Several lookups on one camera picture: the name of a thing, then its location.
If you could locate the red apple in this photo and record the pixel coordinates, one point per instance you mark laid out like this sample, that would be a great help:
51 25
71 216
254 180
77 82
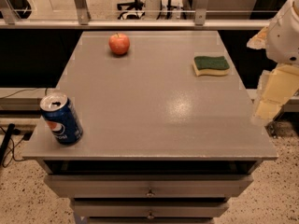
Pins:
119 43

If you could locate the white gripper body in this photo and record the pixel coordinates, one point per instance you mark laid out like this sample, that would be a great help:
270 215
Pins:
284 41

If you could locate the top drawer knob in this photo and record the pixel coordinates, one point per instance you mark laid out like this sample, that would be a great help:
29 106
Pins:
150 193

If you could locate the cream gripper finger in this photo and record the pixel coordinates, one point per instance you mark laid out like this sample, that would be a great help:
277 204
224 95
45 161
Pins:
258 41
275 89

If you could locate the metal railing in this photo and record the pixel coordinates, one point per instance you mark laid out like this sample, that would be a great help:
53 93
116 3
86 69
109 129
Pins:
24 14

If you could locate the green and yellow sponge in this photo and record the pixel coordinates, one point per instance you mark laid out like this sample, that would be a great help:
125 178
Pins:
210 66

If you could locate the drawer knob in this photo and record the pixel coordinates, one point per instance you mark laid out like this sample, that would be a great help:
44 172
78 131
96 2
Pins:
150 193
150 216

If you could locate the grey drawer cabinet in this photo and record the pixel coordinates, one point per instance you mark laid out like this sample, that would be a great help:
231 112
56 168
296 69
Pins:
148 113

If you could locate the blue Pepsi can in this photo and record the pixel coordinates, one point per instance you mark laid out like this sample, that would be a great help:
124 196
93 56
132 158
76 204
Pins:
60 115

